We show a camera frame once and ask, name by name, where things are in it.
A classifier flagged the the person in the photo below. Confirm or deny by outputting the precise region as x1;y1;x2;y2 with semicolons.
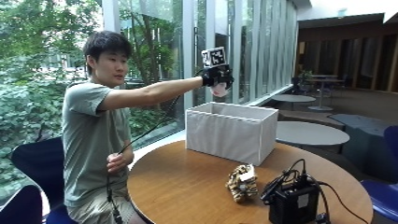
61;30;235;224

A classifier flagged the black electronic box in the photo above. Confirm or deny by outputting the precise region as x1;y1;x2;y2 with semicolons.
267;182;320;224

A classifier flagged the white marker cube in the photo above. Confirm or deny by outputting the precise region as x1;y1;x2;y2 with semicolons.
199;46;229;68

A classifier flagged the white fabric storage box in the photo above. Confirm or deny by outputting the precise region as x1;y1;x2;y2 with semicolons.
183;101;279;167

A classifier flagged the round grey table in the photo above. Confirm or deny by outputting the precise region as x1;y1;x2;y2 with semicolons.
271;93;316;112
274;120;350;154

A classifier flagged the blue chair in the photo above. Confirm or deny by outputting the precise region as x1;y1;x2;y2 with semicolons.
359;124;398;223
0;185;44;224
9;135;80;224

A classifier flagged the leopard print soft toy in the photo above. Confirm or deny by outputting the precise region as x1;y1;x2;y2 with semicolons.
225;163;259;204

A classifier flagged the pink soft toy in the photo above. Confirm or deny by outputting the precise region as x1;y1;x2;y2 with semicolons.
209;81;230;98

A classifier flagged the grey upholstered bench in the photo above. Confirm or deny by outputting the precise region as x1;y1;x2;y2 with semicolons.
277;109;398;183

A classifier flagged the black cable bundle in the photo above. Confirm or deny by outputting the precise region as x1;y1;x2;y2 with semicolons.
258;158;370;224

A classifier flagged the tall round bistro table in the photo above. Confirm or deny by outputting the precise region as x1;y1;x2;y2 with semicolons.
305;77;346;112

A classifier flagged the black glove cable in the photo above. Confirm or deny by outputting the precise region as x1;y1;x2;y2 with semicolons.
104;68;206;224

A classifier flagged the potted plant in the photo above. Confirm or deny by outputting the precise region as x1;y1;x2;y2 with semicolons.
297;69;314;87

